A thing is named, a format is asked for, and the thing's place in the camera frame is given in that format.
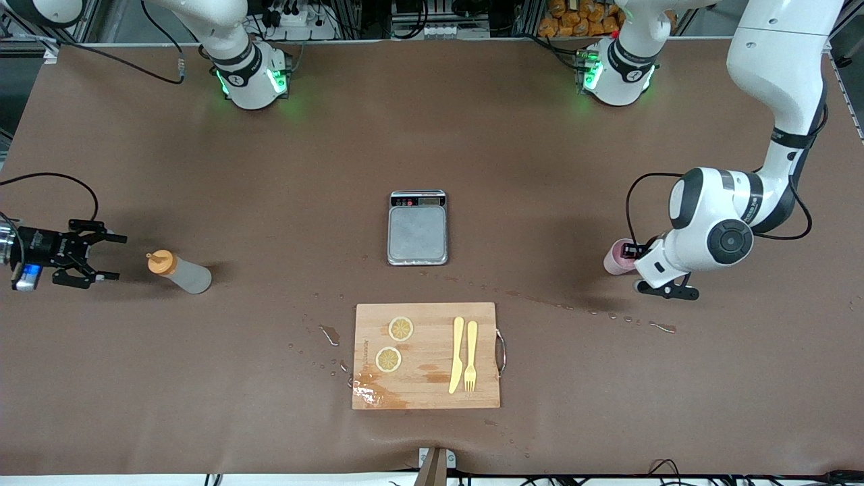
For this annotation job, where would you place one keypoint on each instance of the metal table clamp bracket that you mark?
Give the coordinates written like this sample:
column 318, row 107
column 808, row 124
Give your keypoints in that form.
column 435, row 469

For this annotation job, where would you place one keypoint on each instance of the orange snack packets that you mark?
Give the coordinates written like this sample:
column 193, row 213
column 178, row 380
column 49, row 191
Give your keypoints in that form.
column 574, row 20

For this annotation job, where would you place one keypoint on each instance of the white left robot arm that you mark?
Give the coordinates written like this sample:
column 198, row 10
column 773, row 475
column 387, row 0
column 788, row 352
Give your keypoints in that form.
column 776, row 67

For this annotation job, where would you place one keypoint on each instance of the pink plastic cup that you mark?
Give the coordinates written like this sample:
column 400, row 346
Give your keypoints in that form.
column 614, row 260

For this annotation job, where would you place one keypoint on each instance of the yellow plastic fork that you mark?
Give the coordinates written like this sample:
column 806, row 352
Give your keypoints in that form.
column 471, row 344

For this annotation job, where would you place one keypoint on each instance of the grey digital kitchen scale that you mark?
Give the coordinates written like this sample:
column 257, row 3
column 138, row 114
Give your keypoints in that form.
column 417, row 233

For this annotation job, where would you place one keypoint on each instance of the squeeze bottle with orange cap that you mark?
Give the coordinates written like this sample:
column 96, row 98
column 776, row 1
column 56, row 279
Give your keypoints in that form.
column 189, row 275

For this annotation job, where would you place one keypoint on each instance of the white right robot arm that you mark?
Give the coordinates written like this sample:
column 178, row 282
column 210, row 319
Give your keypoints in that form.
column 250, row 81

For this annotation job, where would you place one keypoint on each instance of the yellow lemon slice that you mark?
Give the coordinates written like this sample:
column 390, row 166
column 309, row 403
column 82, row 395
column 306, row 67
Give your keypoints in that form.
column 388, row 359
column 401, row 329

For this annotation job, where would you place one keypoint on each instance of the aluminium frame rail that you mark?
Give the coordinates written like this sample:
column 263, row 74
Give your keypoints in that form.
column 88, row 20
column 852, row 101

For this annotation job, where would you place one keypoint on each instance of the yellow plastic knife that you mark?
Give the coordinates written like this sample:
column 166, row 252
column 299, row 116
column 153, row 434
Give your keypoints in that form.
column 457, row 358

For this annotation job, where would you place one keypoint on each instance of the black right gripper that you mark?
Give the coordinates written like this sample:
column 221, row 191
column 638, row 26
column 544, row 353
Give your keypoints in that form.
column 42, row 247

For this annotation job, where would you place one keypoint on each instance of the brown table mat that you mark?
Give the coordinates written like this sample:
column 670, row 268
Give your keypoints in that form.
column 202, row 169

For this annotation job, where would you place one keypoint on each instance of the white power strip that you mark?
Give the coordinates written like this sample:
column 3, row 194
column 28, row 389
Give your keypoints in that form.
column 297, row 19

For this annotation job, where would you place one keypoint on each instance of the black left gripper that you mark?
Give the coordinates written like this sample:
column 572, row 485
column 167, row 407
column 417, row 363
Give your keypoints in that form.
column 631, row 251

